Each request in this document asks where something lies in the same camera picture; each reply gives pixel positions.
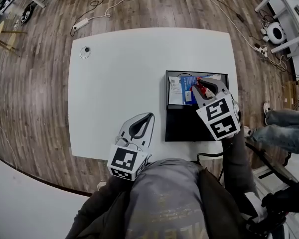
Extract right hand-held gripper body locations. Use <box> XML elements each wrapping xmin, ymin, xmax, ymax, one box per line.
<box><xmin>195</xmin><ymin>91</ymin><xmax>241</xmax><ymax>141</ymax></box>

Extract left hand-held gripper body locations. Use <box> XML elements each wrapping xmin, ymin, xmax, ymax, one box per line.
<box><xmin>107</xmin><ymin>136</ymin><xmax>152</xmax><ymax>182</ymax></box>

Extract small shiny red packet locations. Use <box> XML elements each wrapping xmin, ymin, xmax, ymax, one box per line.
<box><xmin>195</xmin><ymin>79</ymin><xmax>207</xmax><ymax>96</ymax></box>

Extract blue packet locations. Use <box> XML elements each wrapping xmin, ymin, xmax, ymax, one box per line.
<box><xmin>180</xmin><ymin>75</ymin><xmax>202</xmax><ymax>106</ymax></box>

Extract white printed packet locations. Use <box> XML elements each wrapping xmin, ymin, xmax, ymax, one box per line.
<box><xmin>168</xmin><ymin>76</ymin><xmax>185</xmax><ymax>105</ymax></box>

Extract black drawer box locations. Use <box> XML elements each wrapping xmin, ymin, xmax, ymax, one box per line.
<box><xmin>164</xmin><ymin>70</ymin><xmax>229</xmax><ymax>142</ymax></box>

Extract person's right forearm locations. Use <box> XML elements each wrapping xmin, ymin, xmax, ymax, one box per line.
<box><xmin>220</xmin><ymin>132</ymin><xmax>259</xmax><ymax>199</ymax></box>

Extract person's left forearm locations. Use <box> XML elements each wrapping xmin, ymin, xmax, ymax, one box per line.
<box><xmin>72</xmin><ymin>175</ymin><xmax>138</xmax><ymax>231</ymax></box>

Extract white power strip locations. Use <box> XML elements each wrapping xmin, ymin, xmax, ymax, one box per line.
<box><xmin>253</xmin><ymin>43</ymin><xmax>269</xmax><ymax>58</ymax></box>
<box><xmin>72</xmin><ymin>18</ymin><xmax>89</xmax><ymax>31</ymax></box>

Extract person's torso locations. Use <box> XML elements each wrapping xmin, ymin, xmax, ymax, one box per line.
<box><xmin>64</xmin><ymin>158</ymin><xmax>267</xmax><ymax>239</ymax></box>

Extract cardboard box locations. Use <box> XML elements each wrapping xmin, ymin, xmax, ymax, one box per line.
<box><xmin>284</xmin><ymin>80</ymin><xmax>299</xmax><ymax>109</ymax></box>

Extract white round appliance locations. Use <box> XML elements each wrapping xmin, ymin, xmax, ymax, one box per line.
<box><xmin>261</xmin><ymin>21</ymin><xmax>288</xmax><ymax>44</ymax></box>

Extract white side table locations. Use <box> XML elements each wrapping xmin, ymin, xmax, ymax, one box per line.
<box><xmin>254</xmin><ymin>0</ymin><xmax>299</xmax><ymax>58</ymax></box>

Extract black harness gear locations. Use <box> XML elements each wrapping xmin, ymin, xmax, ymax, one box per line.
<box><xmin>246</xmin><ymin>180</ymin><xmax>299</xmax><ymax>239</ymax></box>

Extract round table cable grommet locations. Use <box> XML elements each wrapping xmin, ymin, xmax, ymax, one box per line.
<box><xmin>79</xmin><ymin>46</ymin><xmax>92</xmax><ymax>60</ymax></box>

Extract white cable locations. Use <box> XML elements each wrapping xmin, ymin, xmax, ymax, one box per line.
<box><xmin>87</xmin><ymin>0</ymin><xmax>150</xmax><ymax>21</ymax></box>

